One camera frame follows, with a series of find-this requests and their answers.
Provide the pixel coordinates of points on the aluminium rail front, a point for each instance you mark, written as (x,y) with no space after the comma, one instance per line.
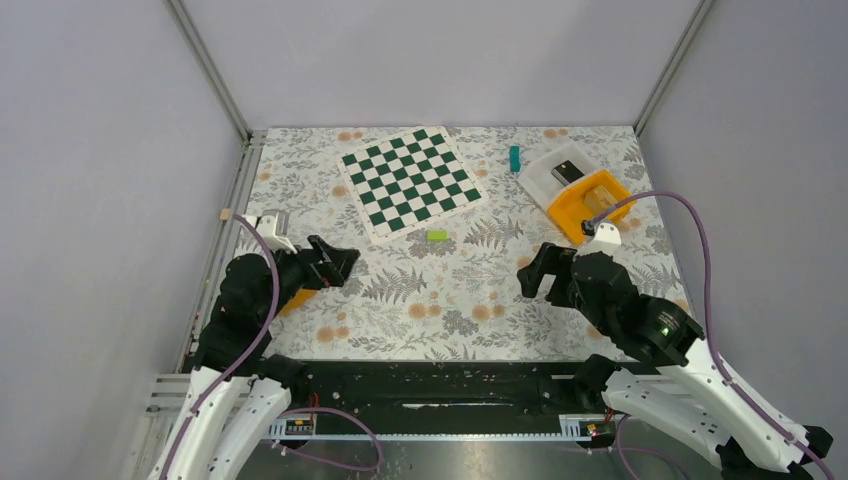
(443,422)

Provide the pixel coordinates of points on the lime green block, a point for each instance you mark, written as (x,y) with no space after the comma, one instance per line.
(437,235)

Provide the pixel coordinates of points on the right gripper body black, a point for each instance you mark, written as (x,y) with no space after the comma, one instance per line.
(561,292)

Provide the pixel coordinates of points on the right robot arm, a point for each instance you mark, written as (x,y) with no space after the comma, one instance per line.
(728,423)

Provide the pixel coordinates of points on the orange plastic bin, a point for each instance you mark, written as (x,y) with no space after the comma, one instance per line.
(568,212)

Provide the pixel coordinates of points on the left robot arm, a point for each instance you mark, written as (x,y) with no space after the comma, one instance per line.
(234,391)

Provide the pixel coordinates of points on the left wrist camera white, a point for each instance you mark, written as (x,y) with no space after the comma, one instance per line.
(272,226)

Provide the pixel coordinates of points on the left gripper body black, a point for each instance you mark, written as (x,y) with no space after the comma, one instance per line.
(296,271)

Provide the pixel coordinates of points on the white plastic bin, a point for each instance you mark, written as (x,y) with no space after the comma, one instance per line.
(547,177)

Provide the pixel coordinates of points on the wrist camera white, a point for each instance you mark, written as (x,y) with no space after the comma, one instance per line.
(603,237)
(272,226)

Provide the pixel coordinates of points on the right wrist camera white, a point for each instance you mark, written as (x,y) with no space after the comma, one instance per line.
(603,237)

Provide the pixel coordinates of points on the black card in white bin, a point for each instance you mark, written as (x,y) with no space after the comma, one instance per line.
(567,172)

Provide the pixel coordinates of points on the gold cards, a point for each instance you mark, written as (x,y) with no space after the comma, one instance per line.
(598,199)

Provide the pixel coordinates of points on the orange leather card holder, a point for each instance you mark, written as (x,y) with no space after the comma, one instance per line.
(297,301)

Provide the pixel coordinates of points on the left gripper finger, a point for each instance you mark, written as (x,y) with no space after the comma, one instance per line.
(332,275)
(328,254)

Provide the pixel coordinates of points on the green white chessboard mat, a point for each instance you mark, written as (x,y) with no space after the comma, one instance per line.
(409,180)

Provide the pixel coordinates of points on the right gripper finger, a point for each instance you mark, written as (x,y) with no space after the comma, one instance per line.
(552,258)
(530,278)

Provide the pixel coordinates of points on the floral tablecloth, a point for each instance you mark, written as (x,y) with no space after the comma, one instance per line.
(414,299)

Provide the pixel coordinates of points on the teal block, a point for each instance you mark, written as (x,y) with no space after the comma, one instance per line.
(514,159)

